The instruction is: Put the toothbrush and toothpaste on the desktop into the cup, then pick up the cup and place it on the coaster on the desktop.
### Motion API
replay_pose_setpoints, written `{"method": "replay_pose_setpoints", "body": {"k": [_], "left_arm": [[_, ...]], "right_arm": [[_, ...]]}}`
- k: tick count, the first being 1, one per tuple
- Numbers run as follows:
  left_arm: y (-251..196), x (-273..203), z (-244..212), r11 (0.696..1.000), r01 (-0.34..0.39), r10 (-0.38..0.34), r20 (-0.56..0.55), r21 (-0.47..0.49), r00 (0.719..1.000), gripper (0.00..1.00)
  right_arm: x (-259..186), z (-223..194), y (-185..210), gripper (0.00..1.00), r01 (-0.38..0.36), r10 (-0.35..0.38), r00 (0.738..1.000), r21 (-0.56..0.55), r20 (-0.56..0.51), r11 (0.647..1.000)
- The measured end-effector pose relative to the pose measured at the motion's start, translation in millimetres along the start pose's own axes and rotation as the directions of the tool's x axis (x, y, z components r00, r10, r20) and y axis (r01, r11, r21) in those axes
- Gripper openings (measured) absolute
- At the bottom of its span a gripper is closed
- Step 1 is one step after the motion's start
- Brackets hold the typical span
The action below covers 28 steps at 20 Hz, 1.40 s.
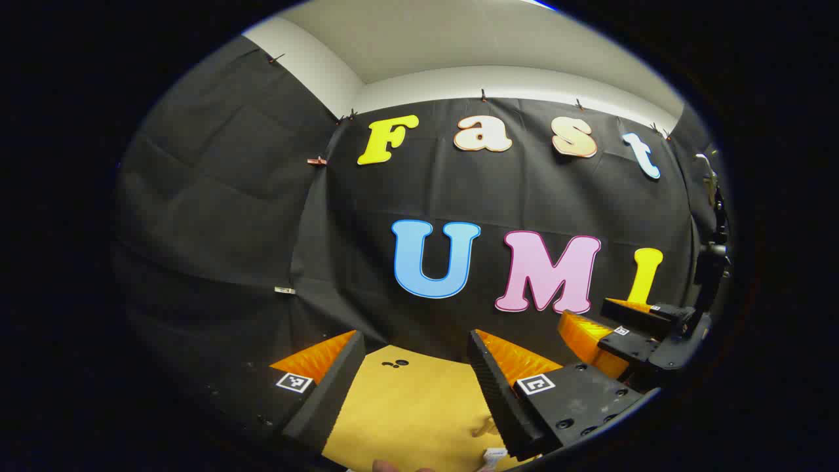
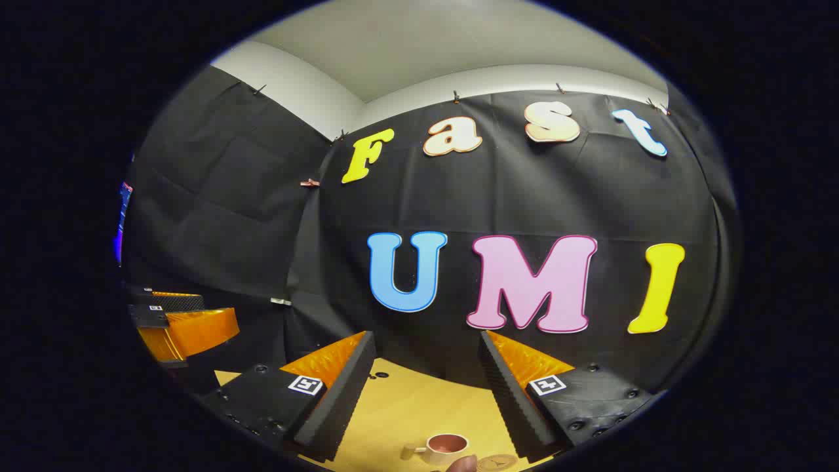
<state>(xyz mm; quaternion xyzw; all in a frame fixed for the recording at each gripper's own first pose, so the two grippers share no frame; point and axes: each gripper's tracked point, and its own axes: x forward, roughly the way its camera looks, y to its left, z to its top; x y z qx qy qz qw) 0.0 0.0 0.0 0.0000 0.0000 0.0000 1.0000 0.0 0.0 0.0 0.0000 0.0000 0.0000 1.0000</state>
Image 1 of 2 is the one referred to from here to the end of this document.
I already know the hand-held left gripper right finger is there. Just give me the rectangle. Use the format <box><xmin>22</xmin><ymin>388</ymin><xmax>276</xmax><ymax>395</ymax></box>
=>
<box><xmin>467</xmin><ymin>329</ymin><xmax>660</xmax><ymax>462</ymax></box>

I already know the wooden desktop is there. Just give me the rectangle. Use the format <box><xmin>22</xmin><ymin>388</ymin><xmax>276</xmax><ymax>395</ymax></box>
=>
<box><xmin>321</xmin><ymin>345</ymin><xmax>525</xmax><ymax>472</ymax></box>

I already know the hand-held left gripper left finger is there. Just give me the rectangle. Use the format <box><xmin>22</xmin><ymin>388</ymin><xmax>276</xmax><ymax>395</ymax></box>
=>
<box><xmin>197</xmin><ymin>330</ymin><xmax>366</xmax><ymax>456</ymax></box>

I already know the black backdrop cloth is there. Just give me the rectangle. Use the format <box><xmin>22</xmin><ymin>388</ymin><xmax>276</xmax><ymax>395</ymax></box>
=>
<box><xmin>111</xmin><ymin>36</ymin><xmax>722</xmax><ymax>420</ymax></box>

